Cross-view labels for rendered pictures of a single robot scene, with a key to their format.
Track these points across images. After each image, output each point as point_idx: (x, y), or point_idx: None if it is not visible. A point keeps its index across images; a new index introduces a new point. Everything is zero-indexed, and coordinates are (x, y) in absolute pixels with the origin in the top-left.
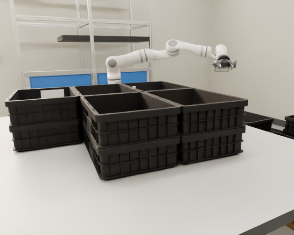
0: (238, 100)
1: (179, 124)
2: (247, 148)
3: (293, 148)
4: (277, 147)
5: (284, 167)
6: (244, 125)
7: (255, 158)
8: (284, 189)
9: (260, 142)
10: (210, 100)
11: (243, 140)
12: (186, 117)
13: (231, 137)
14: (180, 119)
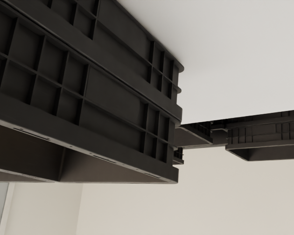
0: (154, 183)
1: (55, 144)
2: (206, 45)
3: None
4: (293, 41)
5: (235, 89)
6: (177, 125)
7: (202, 74)
8: (200, 111)
9: (263, 21)
10: (86, 121)
11: (181, 91)
12: (66, 161)
13: None
14: (56, 154)
